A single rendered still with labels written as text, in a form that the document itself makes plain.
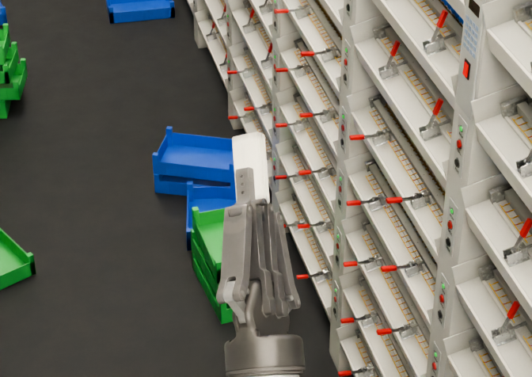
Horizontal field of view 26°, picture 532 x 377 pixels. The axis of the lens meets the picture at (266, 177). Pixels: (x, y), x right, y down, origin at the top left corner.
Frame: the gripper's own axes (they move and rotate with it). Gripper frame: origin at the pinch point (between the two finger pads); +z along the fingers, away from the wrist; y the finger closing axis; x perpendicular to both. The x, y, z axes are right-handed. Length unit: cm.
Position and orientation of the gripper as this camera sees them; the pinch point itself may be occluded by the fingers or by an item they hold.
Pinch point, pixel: (250, 169)
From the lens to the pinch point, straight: 113.1
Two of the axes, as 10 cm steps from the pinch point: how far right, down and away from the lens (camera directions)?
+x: -8.8, 1.7, 4.4
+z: -0.7, -9.7, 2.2
